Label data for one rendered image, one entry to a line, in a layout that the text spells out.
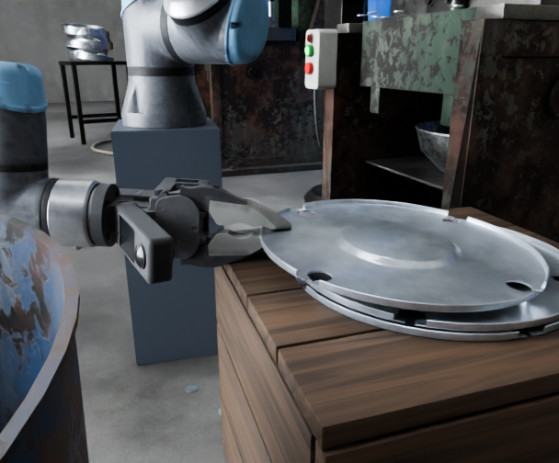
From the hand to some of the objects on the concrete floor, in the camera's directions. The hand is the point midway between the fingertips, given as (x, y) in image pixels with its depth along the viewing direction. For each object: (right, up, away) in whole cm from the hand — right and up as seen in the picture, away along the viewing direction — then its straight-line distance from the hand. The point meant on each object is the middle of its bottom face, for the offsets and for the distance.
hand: (279, 231), depth 54 cm
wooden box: (+16, -37, +11) cm, 42 cm away
